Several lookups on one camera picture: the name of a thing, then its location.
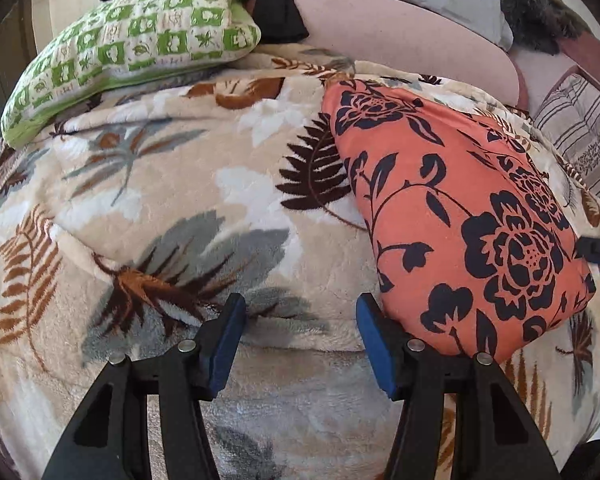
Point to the striped floral cushion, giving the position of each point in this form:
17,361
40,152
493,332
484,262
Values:
580,130

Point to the black cloth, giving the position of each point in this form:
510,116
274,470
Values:
275,10

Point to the dark furry cushion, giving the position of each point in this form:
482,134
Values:
535,10

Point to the pink sofa backrest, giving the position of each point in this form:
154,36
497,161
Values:
545,77

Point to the green checkered pillow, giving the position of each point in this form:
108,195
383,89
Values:
130,40

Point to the brown stained glass door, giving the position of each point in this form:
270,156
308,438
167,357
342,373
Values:
10,50

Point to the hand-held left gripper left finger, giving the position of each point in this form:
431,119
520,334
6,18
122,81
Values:
225,350

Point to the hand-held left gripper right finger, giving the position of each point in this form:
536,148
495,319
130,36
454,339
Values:
377,355

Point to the pink bolster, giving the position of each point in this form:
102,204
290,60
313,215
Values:
380,25

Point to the orange black floral pillow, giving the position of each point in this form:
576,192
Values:
430,220

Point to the leaf print fleece blanket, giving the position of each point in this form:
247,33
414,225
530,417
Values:
180,160

